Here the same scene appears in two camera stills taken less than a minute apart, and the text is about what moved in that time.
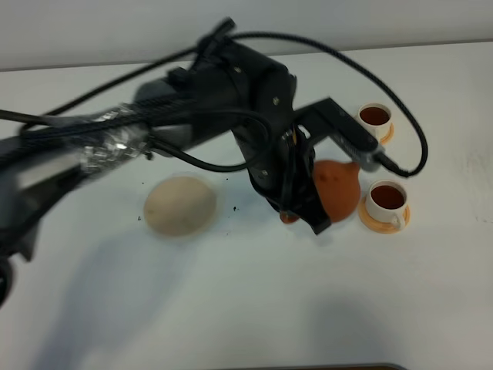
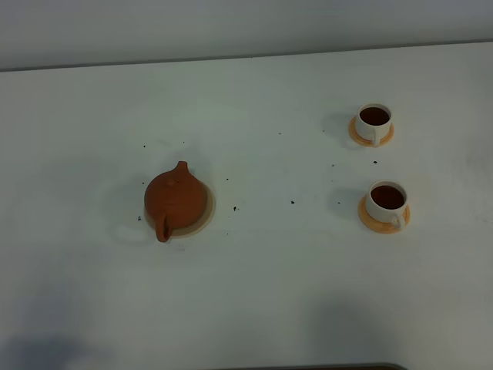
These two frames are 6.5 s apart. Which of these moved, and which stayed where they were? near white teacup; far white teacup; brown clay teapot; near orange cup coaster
Moved: brown clay teapot
Stayed: near orange cup coaster; far white teacup; near white teacup
